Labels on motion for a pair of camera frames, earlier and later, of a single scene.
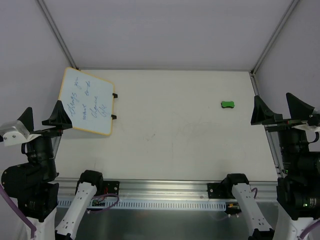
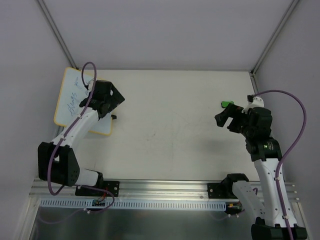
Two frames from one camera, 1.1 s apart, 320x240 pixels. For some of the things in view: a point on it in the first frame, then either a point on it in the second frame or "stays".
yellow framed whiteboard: (89, 101) stays
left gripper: (44, 131) -> (111, 100)
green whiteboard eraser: (225, 104) stays
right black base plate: (214, 192) stays
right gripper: (285, 123) -> (235, 118)
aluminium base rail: (66, 188) stays
